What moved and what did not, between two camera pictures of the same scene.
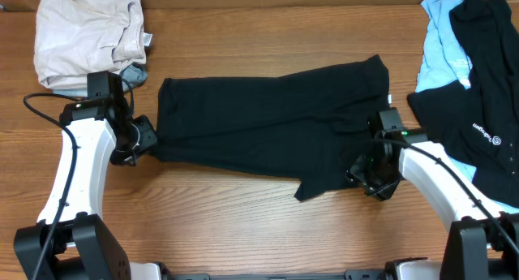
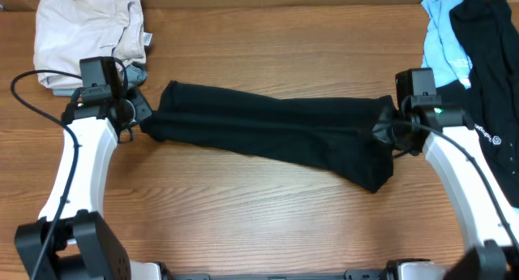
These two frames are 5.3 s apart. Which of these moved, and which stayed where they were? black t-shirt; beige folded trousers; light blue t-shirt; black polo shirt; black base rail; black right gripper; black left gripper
Moved: black left gripper; black t-shirt; black right gripper
Stayed: black base rail; black polo shirt; light blue t-shirt; beige folded trousers
